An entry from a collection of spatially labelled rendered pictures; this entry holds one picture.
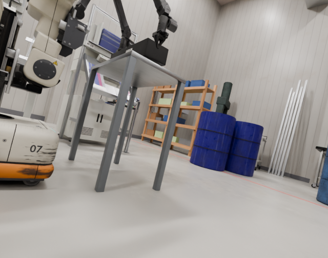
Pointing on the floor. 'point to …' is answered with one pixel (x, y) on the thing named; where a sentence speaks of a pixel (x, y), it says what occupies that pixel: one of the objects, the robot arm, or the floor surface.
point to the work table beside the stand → (163, 80)
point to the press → (223, 103)
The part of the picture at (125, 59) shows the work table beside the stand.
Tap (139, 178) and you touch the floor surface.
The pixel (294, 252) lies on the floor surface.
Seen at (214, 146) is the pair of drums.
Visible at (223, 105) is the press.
